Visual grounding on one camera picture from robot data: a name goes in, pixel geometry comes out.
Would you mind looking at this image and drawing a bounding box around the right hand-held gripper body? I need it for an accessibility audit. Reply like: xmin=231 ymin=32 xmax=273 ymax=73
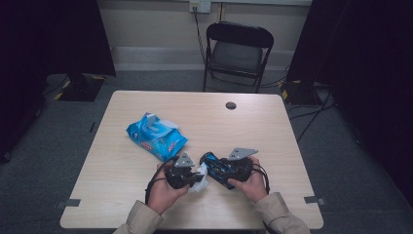
xmin=220 ymin=147 xmax=259 ymax=183

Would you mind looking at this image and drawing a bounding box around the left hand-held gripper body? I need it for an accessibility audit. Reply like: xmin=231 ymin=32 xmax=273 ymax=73
xmin=165 ymin=151 xmax=196 ymax=190

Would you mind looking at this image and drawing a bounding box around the white wet wipe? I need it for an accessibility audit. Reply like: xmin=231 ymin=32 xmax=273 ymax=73
xmin=189 ymin=162 xmax=210 ymax=193

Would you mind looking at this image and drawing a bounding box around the blue toy car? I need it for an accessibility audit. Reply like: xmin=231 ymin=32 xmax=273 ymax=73
xmin=199 ymin=151 xmax=247 ymax=190

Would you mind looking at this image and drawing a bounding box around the blue wet wipes pack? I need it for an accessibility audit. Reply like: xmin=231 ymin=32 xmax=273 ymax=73
xmin=126 ymin=111 xmax=189 ymax=163

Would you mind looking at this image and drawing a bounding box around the person's right hand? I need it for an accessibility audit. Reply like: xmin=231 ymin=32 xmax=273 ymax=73
xmin=227 ymin=156 xmax=271 ymax=203

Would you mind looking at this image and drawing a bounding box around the person's left hand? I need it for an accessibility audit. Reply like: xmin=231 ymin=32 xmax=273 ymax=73
xmin=147 ymin=162 xmax=191 ymax=215

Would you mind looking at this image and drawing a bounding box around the grey tape piece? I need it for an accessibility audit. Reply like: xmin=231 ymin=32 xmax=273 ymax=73
xmin=56 ymin=198 xmax=82 ymax=209
xmin=304 ymin=195 xmax=326 ymax=207

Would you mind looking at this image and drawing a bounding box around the black box with yellow tape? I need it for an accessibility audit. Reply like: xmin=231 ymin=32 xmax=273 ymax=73
xmin=280 ymin=79 xmax=322 ymax=105

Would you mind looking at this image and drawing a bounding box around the black folding chair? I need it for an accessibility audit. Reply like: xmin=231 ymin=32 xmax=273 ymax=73
xmin=203 ymin=20 xmax=276 ymax=95

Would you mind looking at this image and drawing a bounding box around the black stand base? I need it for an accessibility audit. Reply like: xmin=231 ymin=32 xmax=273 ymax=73
xmin=57 ymin=72 xmax=105 ymax=102

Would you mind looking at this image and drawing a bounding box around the dark curtain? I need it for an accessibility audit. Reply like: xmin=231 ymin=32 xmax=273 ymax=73
xmin=0 ymin=0 xmax=117 ymax=164
xmin=285 ymin=0 xmax=413 ymax=206

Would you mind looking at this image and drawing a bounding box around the left hand-held gripper cable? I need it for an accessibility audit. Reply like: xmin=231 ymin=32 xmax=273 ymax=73
xmin=144 ymin=155 xmax=179 ymax=206

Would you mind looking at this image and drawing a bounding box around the hand-held gripper cable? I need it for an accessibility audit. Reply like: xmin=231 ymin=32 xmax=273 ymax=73
xmin=144 ymin=155 xmax=179 ymax=206
xmin=251 ymin=163 xmax=276 ymax=234

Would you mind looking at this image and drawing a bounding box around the right hand-held gripper cable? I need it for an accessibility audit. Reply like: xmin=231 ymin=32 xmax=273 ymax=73
xmin=251 ymin=163 xmax=276 ymax=234

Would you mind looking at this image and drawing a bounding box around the black floor cable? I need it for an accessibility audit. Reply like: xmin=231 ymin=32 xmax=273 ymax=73
xmin=286 ymin=94 xmax=337 ymax=144
xmin=259 ymin=66 xmax=290 ymax=89

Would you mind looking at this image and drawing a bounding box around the black wall socket cable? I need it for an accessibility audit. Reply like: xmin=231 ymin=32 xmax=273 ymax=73
xmin=193 ymin=6 xmax=208 ymax=66

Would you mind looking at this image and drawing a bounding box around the white wall socket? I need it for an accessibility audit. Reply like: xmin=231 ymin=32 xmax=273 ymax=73
xmin=189 ymin=0 xmax=212 ymax=14

